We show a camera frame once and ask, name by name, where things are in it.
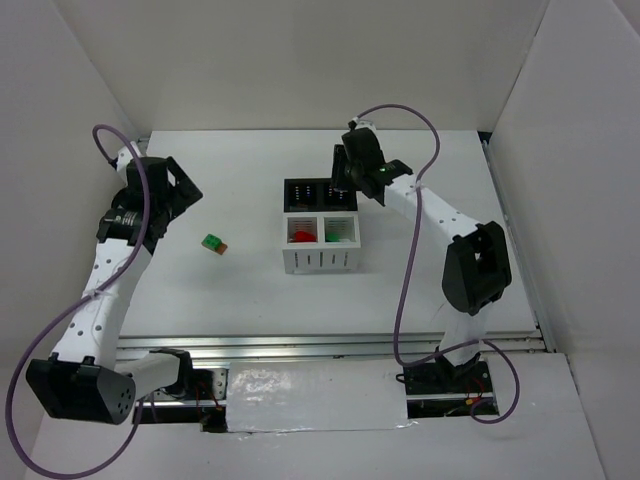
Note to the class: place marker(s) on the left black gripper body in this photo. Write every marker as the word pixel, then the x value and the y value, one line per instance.
pixel 185 186

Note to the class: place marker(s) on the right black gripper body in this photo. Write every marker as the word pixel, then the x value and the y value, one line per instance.
pixel 339 167

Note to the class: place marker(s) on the green lego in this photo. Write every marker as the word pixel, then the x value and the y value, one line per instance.
pixel 212 239

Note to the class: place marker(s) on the green lego brick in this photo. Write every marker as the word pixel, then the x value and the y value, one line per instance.
pixel 337 237

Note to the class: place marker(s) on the red ridged lego brick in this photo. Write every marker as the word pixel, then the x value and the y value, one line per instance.
pixel 301 236

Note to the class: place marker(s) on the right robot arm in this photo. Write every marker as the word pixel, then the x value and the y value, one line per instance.
pixel 476 266

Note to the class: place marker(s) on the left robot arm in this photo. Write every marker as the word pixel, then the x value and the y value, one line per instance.
pixel 80 380

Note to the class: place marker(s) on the black container pair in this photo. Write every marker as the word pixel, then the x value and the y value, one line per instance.
pixel 316 195

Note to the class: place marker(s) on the white container pair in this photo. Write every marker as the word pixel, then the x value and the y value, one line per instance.
pixel 321 257

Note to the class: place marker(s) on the white foam cover panel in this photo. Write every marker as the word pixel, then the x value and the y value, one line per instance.
pixel 333 395

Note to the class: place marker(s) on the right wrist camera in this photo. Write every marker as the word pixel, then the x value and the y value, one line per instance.
pixel 361 123

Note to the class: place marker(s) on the aluminium rail frame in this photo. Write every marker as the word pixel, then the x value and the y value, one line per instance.
pixel 243 303

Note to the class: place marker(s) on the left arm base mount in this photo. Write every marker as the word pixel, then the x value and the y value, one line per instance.
pixel 206 391

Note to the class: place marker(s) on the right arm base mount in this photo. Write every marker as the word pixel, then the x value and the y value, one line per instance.
pixel 433 390

